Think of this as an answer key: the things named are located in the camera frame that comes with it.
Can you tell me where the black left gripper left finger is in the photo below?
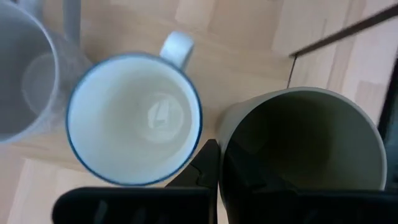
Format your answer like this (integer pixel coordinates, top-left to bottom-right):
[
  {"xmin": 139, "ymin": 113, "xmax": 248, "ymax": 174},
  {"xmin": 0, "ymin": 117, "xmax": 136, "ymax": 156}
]
[{"xmin": 51, "ymin": 139, "xmax": 222, "ymax": 224}]

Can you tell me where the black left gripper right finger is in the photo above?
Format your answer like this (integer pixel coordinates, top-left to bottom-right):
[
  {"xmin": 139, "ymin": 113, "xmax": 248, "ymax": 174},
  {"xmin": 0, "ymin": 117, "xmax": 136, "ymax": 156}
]
[{"xmin": 222, "ymin": 141, "xmax": 398, "ymax": 224}]

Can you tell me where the cream cup with olive inside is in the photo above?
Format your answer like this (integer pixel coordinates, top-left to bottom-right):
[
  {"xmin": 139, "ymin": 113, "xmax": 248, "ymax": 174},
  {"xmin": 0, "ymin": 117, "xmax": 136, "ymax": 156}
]
[{"xmin": 215, "ymin": 86, "xmax": 388, "ymax": 207}]

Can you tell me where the blue white floral mug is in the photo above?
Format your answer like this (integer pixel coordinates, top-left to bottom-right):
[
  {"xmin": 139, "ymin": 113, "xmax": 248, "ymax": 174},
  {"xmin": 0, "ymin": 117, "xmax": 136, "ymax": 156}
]
[{"xmin": 65, "ymin": 30, "xmax": 204, "ymax": 187}]

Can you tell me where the light grey ceramic mug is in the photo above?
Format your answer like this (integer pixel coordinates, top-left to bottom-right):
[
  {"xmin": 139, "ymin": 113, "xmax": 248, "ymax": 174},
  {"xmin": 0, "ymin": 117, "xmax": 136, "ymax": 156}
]
[{"xmin": 0, "ymin": 0, "xmax": 93, "ymax": 145}]

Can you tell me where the wooden shelf with black frame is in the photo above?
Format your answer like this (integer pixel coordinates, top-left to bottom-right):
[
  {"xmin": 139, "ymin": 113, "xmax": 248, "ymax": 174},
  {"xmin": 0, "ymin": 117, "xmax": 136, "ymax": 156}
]
[{"xmin": 0, "ymin": 0, "xmax": 398, "ymax": 187}]

